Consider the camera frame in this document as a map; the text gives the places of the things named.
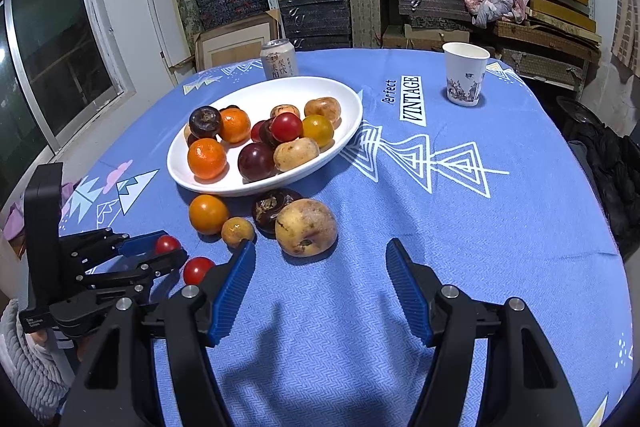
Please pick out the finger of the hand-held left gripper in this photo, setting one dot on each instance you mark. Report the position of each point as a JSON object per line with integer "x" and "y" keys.
{"x": 150, "y": 269}
{"x": 140, "y": 243}

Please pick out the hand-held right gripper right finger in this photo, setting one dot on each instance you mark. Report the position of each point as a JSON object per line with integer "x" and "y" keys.
{"x": 407, "y": 294}

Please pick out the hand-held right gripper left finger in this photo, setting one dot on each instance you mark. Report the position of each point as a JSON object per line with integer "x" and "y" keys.
{"x": 232, "y": 292}

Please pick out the red cherry tomato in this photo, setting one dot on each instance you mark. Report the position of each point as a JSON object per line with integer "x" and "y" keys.
{"x": 167, "y": 244}
{"x": 198, "y": 270}
{"x": 255, "y": 130}

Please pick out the orange tangerine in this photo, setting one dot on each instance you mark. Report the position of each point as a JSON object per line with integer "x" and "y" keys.
{"x": 234, "y": 125}
{"x": 207, "y": 158}

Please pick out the dark brown mangosteen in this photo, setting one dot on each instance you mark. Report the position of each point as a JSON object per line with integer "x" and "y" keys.
{"x": 205, "y": 122}

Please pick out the oblong yellow fruit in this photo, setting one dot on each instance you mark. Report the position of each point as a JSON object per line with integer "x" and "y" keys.
{"x": 296, "y": 154}

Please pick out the dark purple plum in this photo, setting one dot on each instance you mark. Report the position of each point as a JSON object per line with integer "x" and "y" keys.
{"x": 256, "y": 161}
{"x": 266, "y": 136}

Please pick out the white oval plate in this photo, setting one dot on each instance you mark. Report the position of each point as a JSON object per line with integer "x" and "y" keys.
{"x": 240, "y": 92}

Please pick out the ribbed orange fruit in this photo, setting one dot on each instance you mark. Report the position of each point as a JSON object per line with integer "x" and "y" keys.
{"x": 285, "y": 111}

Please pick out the large orange-yellow passion fruit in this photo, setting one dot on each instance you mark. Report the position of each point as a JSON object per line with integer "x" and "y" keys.
{"x": 322, "y": 107}

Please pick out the person's left forearm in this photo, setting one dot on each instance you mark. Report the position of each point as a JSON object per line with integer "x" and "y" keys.
{"x": 25, "y": 362}

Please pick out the purple cloth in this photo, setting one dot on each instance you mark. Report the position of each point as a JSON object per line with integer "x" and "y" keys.
{"x": 12, "y": 222}

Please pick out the small orange kumquat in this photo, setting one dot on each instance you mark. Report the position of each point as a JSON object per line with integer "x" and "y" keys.
{"x": 238, "y": 232}

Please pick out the smooth orange fruit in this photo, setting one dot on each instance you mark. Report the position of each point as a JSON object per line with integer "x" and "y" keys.
{"x": 208, "y": 213}

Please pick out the blue printed tablecloth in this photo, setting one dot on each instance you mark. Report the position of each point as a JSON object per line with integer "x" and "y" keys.
{"x": 450, "y": 217}

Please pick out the dark wrinkled passion fruit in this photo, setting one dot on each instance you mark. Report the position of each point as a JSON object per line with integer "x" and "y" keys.
{"x": 272, "y": 208}

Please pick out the small pale orange fruit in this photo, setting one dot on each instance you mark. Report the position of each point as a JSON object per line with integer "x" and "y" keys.
{"x": 186, "y": 133}

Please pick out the yellow tomato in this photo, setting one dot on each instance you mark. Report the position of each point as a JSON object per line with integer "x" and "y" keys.
{"x": 317, "y": 129}

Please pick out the brown cardboard box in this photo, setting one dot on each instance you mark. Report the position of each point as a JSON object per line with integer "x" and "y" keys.
{"x": 235, "y": 42}

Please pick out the printed white paper cup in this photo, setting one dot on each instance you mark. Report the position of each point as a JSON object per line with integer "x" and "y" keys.
{"x": 465, "y": 74}

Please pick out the white leaning board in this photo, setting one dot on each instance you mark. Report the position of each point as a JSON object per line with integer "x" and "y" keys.
{"x": 160, "y": 17}

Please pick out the silver drink can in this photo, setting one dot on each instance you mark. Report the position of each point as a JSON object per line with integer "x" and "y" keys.
{"x": 279, "y": 59}

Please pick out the black bag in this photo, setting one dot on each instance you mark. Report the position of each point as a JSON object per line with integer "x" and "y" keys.
{"x": 607, "y": 177}

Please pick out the green marbled board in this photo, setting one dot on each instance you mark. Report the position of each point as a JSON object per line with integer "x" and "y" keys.
{"x": 182, "y": 2}

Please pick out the upright tan woven box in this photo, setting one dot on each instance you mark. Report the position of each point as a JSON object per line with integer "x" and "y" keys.
{"x": 365, "y": 14}

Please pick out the stack of dark grey boxes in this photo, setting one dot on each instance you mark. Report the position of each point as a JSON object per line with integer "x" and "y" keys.
{"x": 315, "y": 12}

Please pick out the stack of dark brown boxes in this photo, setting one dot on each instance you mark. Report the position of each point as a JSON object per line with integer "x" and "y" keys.
{"x": 432, "y": 2}

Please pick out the pink crumpled cloth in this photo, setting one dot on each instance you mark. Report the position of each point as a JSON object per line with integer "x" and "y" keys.
{"x": 495, "y": 2}

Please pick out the stack of yellow flat boxes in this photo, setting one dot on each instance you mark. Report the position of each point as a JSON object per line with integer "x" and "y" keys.
{"x": 550, "y": 17}

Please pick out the beige hanging mat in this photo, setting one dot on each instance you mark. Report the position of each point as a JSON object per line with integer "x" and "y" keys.
{"x": 627, "y": 27}

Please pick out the window with grey frame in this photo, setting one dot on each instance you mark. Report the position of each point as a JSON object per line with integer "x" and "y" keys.
{"x": 60, "y": 42}

